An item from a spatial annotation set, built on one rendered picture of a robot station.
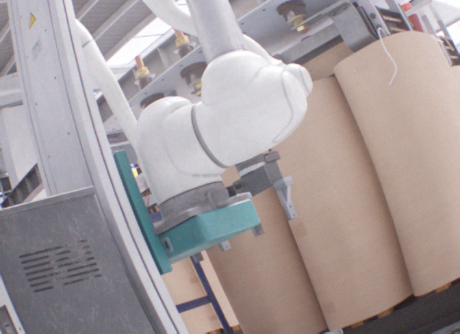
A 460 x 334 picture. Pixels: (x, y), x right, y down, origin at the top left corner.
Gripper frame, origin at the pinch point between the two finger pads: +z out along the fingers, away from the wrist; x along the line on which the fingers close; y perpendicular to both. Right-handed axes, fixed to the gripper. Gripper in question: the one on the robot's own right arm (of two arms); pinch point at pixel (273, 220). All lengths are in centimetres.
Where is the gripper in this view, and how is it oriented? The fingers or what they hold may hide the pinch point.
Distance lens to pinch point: 190.0
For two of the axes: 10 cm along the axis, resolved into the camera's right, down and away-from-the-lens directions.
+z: 3.8, 9.1, -1.5
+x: 5.9, -3.6, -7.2
